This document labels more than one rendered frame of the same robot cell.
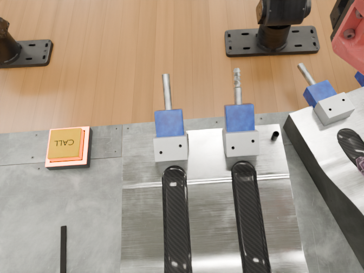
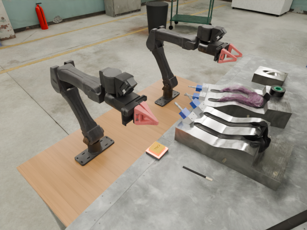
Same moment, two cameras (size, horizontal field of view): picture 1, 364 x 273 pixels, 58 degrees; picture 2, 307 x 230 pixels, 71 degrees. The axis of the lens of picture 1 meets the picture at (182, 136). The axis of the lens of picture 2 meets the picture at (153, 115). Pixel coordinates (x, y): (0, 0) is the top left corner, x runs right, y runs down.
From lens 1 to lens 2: 0.87 m
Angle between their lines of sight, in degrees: 43
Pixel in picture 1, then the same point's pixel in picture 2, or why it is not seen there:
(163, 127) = (186, 113)
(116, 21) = (119, 119)
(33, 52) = (105, 142)
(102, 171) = (172, 148)
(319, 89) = (195, 95)
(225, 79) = (169, 111)
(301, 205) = not seen: hidden behind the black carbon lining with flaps
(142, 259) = (214, 141)
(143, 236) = (209, 138)
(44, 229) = (179, 172)
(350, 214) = (229, 108)
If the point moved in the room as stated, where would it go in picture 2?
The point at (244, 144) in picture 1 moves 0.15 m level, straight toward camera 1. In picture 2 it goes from (203, 106) to (224, 121)
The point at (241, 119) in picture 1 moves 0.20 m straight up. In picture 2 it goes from (197, 102) to (202, 68)
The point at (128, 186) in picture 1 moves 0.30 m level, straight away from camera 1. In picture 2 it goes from (192, 133) to (129, 133)
